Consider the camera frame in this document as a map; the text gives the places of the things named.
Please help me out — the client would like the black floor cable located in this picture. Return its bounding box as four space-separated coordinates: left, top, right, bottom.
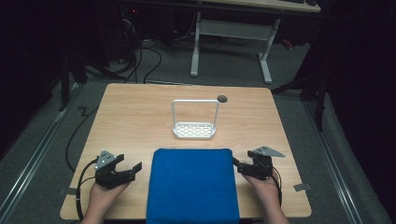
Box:
64 105 100 174

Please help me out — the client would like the person's right hand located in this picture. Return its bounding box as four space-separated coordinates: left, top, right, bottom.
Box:
242 174 281 217

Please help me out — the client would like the white-legged desk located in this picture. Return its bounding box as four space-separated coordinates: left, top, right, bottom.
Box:
189 0 322 85

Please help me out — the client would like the blue cloth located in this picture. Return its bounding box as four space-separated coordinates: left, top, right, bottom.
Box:
146 147 241 224

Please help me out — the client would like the person's left hand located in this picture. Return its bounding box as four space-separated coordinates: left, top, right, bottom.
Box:
88 182 131 213

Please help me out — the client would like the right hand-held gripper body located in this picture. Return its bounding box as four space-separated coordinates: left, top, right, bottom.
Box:
237 146 286 182

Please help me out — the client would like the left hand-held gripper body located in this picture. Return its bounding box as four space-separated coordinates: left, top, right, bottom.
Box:
93 150 136 189

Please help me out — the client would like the black metal stand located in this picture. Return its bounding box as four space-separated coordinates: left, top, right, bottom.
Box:
270 66 330 133
58 51 126 112

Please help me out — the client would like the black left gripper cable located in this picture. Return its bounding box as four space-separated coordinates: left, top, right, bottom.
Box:
75 158 99 222

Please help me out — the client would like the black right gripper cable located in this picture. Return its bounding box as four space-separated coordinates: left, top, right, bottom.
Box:
270 167 284 207

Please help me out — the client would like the white rack with handle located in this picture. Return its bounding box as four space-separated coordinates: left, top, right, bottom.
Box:
171 99 220 140

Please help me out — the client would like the bundle of black cables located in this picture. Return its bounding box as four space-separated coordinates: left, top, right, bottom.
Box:
120 18 163 85

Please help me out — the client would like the metal floor rail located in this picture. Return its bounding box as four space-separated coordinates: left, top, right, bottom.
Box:
303 100 364 224
0 81 82 216

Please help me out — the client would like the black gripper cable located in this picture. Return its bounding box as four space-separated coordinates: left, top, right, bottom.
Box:
75 158 99 222
270 167 284 207

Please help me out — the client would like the grey tape piece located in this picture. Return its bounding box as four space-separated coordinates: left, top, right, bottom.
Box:
58 187 78 197

